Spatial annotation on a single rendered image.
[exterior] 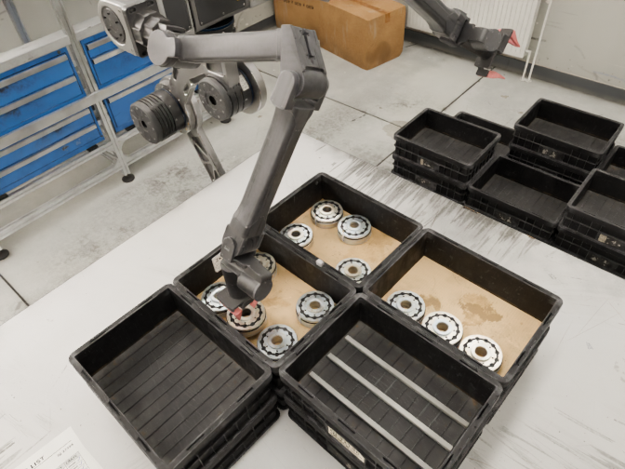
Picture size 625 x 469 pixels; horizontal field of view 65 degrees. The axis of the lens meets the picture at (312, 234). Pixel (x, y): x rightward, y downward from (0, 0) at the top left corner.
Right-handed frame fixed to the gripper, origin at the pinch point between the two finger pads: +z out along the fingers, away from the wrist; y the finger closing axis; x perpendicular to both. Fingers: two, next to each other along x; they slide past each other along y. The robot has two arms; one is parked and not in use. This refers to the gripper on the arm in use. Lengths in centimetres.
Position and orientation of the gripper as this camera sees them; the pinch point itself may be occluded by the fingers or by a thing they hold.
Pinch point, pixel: (245, 311)
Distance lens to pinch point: 129.9
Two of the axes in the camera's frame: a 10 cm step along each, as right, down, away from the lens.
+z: 0.5, 6.8, 7.3
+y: 6.9, -5.5, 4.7
